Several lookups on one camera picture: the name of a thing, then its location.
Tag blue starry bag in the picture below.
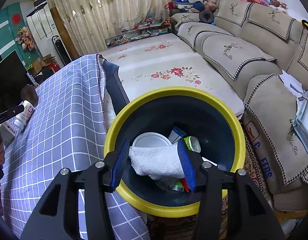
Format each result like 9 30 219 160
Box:
173 0 198 10

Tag patterned brown rug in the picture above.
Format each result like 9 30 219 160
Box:
146 130 272 240

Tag pile of papers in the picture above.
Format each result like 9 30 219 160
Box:
279 70 308 160

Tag white paper towel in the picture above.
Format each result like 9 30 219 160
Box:
128 145 186 180

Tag red snack packet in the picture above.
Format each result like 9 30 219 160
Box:
180 177 192 193

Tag white floral mat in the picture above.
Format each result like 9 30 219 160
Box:
96 32 244 117

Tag blue white packet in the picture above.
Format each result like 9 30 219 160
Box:
168 126 187 144

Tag pale green cardboard box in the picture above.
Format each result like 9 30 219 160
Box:
0 124 21 147

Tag blue checkered tablecloth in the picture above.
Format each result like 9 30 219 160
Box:
0 54 147 240

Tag white paper bowl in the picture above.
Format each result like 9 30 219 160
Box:
132 132 172 148

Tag green white plastic bottle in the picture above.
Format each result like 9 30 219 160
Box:
182 136 202 153

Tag open cardboard boxes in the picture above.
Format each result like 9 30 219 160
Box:
32 54 61 74

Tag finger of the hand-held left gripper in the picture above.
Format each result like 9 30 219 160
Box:
0 105 25 128

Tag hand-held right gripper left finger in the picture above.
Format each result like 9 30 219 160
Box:
20 140 131 240

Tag artificial flower bunch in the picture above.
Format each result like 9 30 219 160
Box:
15 26 35 50

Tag beige patterned curtain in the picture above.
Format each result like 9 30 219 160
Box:
45 0 192 55

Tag yellow rimmed dark bin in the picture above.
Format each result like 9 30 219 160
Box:
103 86 245 217

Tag beige fabric sofa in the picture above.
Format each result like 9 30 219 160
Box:
170 0 308 210

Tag black tower fan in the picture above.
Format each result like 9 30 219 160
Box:
52 35 72 65

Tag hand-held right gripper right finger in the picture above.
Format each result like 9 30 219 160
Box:
177 139 285 240

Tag row of assorted clutter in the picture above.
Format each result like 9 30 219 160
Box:
105 15 173 49

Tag black flat television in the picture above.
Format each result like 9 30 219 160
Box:
0 50 30 117

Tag black round cushion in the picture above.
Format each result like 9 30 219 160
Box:
199 10 214 23

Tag brown chocolate wrapper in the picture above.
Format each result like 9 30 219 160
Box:
20 85 38 103

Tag small white bottle pink label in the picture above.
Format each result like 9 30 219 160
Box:
14 100 36 130

